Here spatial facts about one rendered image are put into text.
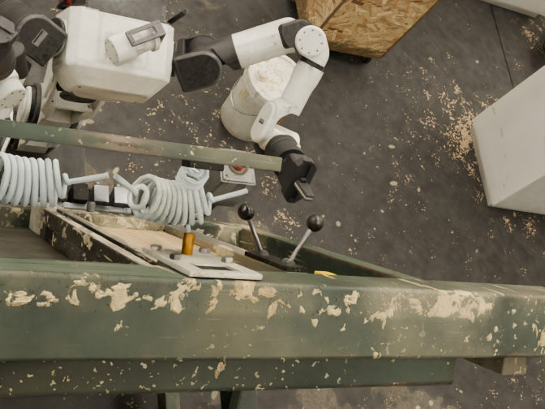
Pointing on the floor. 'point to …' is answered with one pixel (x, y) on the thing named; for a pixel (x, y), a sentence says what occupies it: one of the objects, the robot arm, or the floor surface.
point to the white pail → (255, 94)
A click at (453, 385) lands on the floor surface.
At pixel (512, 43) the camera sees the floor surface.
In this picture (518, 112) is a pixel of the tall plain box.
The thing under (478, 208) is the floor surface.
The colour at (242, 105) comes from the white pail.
